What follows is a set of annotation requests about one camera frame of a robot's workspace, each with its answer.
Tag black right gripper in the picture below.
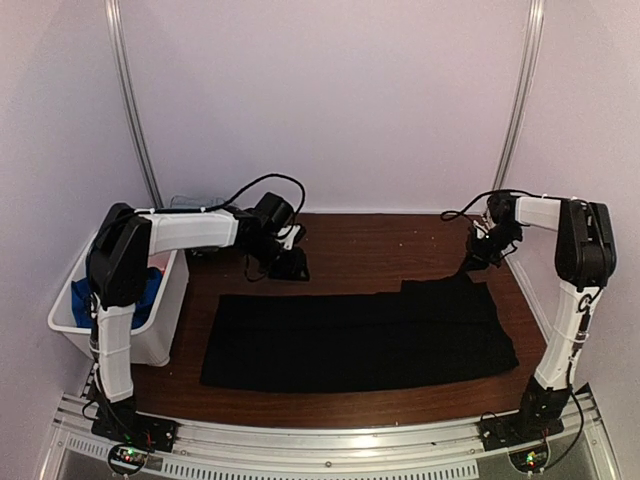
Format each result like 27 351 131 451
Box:
461 224 523 272

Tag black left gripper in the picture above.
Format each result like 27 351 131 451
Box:
243 236 310 282

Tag black garment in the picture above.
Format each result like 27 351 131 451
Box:
200 273 519 394

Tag light blue denim skirt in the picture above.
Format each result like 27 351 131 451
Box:
170 195 225 209

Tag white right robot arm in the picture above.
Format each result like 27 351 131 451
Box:
460 189 617 391

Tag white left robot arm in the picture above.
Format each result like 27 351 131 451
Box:
85 192 310 403

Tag folded grey button shirt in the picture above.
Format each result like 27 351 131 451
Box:
187 246 219 257

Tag blue garment in bin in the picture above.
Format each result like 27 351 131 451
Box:
71 267 163 330

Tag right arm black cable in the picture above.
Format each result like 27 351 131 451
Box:
440 188 531 221

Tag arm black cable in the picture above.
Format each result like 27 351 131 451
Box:
440 188 531 221
199 173 306 216

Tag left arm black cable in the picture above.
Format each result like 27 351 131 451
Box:
199 173 306 216

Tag right aluminium frame post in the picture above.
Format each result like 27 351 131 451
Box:
492 0 545 189

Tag aluminium frame post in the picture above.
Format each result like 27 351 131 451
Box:
104 0 163 208
492 0 545 189

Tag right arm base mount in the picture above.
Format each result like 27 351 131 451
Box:
477 378 569 476

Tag front aluminium rail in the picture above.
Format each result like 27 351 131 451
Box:
35 387 622 479

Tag left aluminium frame post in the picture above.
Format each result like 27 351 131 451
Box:
104 0 163 208

